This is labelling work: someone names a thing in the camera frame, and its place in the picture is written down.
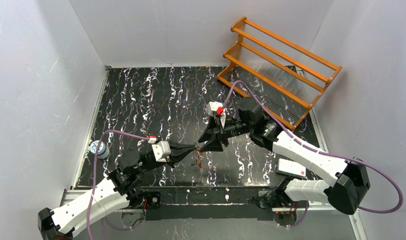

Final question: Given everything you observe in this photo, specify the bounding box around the small blue white jar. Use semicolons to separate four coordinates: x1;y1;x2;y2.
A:
88;140;110;160

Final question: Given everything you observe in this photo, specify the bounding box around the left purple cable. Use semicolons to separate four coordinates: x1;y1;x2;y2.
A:
87;129;152;240

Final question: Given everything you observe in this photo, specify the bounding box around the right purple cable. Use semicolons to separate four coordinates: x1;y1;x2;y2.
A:
221;80;404;228

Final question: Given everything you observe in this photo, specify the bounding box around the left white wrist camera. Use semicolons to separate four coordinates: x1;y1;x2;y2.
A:
148;135;171;159

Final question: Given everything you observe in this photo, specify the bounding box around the white red keyring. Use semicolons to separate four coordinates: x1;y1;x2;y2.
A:
191;146;204;169

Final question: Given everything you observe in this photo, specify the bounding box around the white box with red mark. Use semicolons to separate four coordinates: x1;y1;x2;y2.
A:
277;158;306;179

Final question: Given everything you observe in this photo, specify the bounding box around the aluminium frame rail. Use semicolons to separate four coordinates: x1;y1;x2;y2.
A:
58;187;360;213

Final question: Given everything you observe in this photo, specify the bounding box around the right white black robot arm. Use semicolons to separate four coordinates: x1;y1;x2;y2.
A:
198;97;370;215

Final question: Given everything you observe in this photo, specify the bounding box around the orange wooden rack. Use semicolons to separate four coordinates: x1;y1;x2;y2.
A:
217;16;342;131

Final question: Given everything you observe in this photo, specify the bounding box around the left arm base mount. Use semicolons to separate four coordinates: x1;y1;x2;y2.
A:
126;190;161;211

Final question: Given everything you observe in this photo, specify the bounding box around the purple cable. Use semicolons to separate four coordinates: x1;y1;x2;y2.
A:
87;129;152;240
221;80;404;228

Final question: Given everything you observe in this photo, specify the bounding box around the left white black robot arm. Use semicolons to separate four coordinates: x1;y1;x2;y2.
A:
37;140;197;240

